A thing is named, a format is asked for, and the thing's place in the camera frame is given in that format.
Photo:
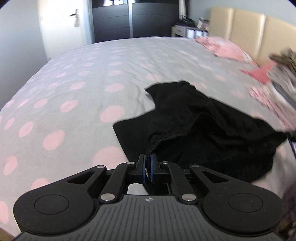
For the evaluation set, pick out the pink patterned pillow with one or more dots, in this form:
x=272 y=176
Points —
x=225 y=49

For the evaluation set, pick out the grey pink-dotted bed cover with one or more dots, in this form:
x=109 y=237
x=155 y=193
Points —
x=60 y=122

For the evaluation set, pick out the pink plain pillow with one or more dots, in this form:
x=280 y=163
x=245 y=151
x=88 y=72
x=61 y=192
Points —
x=260 y=74

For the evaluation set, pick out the white door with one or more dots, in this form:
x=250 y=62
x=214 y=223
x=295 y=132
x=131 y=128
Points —
x=65 y=25

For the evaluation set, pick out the black garment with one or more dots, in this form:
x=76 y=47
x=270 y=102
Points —
x=187 y=127

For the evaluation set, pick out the white bedside table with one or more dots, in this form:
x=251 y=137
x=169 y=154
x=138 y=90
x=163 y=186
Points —
x=188 y=32

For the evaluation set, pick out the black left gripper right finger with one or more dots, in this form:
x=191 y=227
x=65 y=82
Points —
x=229 y=204

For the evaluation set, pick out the black sliding wardrobe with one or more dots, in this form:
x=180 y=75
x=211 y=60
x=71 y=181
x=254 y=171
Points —
x=115 y=20

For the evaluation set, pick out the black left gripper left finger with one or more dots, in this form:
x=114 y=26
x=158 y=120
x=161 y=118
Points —
x=69 y=203

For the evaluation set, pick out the beige padded headboard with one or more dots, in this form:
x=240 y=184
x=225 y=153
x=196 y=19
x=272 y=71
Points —
x=257 y=34

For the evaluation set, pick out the patterned folded clothes pile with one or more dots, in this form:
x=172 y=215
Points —
x=282 y=75

